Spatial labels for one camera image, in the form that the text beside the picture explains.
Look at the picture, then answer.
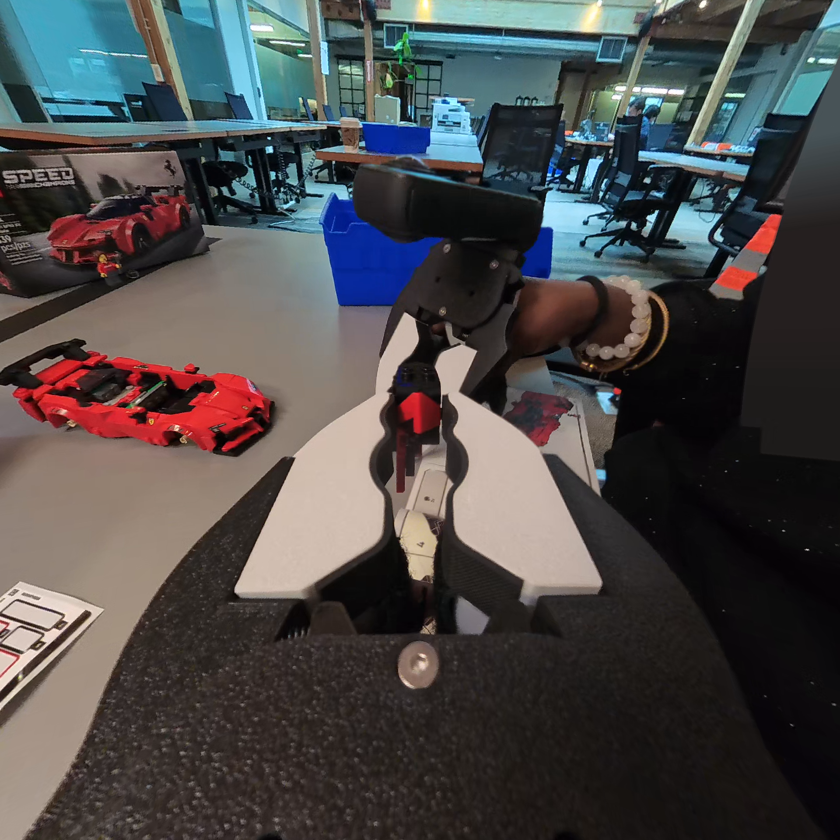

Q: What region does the white printer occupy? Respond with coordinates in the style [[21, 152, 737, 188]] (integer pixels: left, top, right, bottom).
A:
[[430, 97, 473, 132]]

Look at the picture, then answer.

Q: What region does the lego car box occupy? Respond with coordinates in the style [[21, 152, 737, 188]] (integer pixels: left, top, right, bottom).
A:
[[0, 150, 212, 299]]

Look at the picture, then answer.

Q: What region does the black office chair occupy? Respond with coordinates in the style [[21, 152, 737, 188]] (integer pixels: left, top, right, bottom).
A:
[[479, 101, 565, 201], [581, 115, 686, 263], [200, 161, 260, 217], [141, 82, 191, 122], [705, 113, 809, 280]]

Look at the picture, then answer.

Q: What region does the white office table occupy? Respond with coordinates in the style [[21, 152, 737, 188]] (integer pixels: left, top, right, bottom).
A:
[[640, 150, 752, 250]]

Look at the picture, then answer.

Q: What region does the lego instruction booklet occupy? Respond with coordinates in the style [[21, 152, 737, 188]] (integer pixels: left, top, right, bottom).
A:
[[394, 386, 601, 585]]

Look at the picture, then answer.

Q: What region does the black wrist band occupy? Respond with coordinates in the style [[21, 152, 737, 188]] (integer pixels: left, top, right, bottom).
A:
[[576, 276, 613, 347]]

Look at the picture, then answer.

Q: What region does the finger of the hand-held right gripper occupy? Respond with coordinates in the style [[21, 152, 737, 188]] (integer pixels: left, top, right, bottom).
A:
[[374, 320, 424, 398], [430, 344, 487, 398]]

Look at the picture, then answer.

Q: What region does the white bead bracelet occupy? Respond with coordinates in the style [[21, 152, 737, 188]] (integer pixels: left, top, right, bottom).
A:
[[581, 276, 652, 362]]

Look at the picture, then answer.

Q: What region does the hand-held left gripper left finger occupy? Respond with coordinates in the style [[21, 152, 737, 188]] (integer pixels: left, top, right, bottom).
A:
[[234, 392, 401, 601]]

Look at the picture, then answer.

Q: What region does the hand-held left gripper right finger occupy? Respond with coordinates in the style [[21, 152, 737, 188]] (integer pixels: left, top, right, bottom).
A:
[[436, 392, 603, 601]]

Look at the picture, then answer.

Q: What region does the red black lego module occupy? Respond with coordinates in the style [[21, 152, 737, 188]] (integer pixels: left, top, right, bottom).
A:
[[387, 364, 442, 494]]

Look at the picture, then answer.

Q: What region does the green hanging plant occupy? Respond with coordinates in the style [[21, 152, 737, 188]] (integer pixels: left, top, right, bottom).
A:
[[382, 31, 426, 89]]

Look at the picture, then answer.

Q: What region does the brown braided band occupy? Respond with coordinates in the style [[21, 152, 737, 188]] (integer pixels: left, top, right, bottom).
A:
[[574, 289, 672, 375]]

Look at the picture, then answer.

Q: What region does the person's right hand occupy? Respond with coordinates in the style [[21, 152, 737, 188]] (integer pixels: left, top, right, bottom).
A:
[[507, 277, 608, 370]]

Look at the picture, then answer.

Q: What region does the white sticker sheet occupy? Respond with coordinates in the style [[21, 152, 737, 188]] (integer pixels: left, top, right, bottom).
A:
[[0, 581, 105, 713]]

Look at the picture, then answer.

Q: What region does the long wooden desk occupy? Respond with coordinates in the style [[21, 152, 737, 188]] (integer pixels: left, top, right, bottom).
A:
[[0, 118, 329, 227]]

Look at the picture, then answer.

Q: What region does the red lego car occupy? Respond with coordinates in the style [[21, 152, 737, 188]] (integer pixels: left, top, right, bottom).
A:
[[0, 338, 277, 457]]

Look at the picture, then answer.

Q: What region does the blue plastic bin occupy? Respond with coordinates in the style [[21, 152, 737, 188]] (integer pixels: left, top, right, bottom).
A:
[[319, 192, 553, 308], [361, 121, 432, 153]]

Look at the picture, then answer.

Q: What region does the wooden post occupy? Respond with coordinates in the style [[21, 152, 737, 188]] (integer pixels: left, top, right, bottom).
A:
[[686, 0, 765, 147]]

